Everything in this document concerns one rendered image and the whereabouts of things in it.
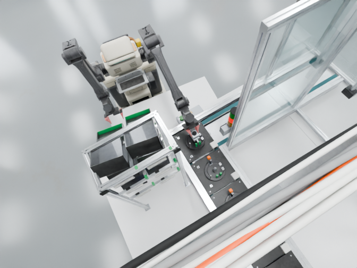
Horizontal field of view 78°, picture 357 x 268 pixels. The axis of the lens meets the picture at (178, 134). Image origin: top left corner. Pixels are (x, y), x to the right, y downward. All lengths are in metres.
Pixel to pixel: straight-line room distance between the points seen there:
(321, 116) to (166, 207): 1.36
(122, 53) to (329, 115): 1.60
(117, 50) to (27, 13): 3.57
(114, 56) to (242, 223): 1.49
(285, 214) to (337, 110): 1.84
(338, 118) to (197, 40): 2.21
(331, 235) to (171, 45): 2.89
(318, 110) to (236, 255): 1.83
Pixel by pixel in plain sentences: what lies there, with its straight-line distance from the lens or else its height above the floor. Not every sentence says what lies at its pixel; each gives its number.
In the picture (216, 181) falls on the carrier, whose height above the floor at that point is 0.97.
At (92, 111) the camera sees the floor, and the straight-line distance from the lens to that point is 3.17.
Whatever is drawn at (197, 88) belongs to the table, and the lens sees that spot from 1.96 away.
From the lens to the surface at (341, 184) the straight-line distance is 0.34.
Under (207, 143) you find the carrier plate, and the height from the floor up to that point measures 0.97.
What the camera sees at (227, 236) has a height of 2.17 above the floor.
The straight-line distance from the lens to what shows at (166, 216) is 1.63.
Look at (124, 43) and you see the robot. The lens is 1.66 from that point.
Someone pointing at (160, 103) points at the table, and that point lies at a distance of 1.91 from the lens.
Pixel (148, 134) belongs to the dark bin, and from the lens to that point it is 0.99.
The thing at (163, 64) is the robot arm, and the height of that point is 1.48.
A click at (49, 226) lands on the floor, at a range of 2.96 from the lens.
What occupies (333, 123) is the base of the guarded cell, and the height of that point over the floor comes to 0.86.
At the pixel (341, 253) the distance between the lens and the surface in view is 1.82.
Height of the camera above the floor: 2.47
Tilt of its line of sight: 66 degrees down
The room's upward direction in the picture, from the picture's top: 13 degrees counter-clockwise
